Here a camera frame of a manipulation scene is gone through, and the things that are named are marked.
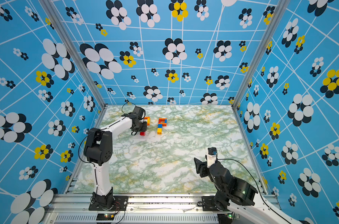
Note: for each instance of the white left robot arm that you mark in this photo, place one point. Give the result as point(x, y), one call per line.
point(98, 151)

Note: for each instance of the aluminium corner post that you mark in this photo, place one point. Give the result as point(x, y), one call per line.
point(279, 12)
point(50, 10)

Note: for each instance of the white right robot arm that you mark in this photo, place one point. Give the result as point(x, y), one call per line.
point(237, 195)

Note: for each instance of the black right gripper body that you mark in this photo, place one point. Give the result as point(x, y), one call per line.
point(203, 167)

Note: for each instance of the yellow lego brick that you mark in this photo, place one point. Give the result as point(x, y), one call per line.
point(159, 130)

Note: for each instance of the left aluminium corner post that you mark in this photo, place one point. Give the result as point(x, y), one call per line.
point(50, 10)

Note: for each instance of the orange long lego plate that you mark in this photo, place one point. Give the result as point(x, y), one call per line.
point(147, 120)

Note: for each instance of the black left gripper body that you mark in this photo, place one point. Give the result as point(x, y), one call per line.
point(142, 127)

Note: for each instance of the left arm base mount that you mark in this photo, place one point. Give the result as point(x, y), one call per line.
point(110, 203)

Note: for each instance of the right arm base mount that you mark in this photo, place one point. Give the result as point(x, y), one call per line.
point(209, 204)

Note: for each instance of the right aluminium corner post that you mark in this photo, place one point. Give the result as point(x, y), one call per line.
point(279, 12)

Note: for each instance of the aluminium front rail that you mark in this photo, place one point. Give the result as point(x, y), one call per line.
point(162, 209)

